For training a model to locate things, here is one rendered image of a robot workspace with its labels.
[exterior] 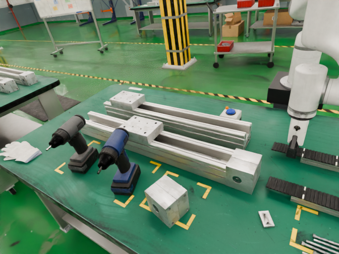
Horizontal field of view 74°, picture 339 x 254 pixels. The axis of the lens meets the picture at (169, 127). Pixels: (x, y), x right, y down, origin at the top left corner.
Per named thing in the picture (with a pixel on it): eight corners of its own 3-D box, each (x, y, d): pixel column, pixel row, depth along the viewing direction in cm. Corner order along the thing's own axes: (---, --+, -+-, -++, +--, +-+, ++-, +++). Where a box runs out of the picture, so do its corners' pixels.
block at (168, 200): (194, 204, 74) (192, 185, 69) (169, 228, 68) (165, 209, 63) (174, 189, 80) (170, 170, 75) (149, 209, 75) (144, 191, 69)
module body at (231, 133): (250, 138, 98) (251, 122, 93) (242, 152, 91) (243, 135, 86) (119, 107, 139) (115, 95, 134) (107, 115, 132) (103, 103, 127)
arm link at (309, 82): (323, 102, 73) (291, 97, 78) (334, 62, 66) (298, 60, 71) (318, 115, 68) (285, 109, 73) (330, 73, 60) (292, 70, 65)
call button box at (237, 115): (241, 120, 109) (241, 109, 106) (234, 131, 103) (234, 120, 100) (225, 117, 114) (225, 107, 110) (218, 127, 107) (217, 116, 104)
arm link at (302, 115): (316, 115, 68) (314, 123, 70) (319, 101, 74) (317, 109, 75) (285, 110, 72) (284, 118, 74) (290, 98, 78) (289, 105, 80)
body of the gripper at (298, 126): (312, 121, 69) (305, 148, 75) (316, 105, 76) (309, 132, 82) (285, 116, 73) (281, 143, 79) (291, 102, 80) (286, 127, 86)
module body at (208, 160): (235, 167, 85) (235, 149, 80) (225, 185, 79) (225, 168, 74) (96, 123, 126) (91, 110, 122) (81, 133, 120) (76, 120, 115)
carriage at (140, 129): (164, 134, 99) (162, 122, 95) (150, 149, 92) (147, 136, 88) (137, 127, 107) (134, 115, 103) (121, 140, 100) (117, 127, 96)
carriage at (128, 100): (147, 105, 124) (144, 93, 120) (133, 115, 117) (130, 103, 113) (125, 101, 132) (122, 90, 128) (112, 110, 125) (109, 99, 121)
